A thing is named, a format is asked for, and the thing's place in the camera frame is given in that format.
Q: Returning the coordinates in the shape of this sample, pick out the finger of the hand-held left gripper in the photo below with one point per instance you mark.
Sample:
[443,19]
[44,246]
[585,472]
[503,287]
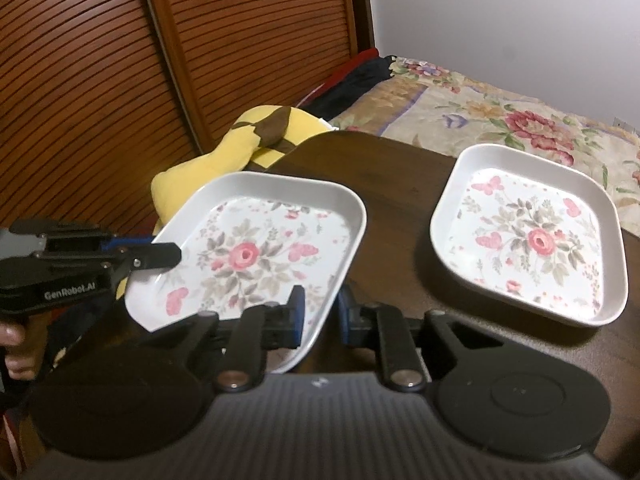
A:
[125,243]
[155,256]

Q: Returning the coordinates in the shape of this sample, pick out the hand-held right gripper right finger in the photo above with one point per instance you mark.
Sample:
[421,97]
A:
[345,317]

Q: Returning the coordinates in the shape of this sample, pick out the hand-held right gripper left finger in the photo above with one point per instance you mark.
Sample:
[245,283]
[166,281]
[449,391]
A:
[297,312]

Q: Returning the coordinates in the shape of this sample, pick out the white floral square plate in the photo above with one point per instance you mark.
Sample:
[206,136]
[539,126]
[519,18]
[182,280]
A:
[535,240]
[260,240]

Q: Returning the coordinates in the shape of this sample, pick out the person's left hand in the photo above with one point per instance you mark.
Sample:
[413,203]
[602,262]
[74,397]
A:
[20,360]

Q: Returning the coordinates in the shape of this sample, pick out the yellow plush toy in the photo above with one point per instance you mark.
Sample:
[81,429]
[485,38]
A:
[225,155]

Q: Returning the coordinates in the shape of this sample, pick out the wooden slatted wardrobe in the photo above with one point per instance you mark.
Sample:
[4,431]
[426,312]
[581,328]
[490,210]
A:
[100,85]

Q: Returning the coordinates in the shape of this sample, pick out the dark red and black cloth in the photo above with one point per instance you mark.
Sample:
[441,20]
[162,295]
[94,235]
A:
[350,85]

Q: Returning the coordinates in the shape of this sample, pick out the floral printed blanket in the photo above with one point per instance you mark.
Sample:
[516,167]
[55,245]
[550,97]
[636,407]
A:
[500,110]

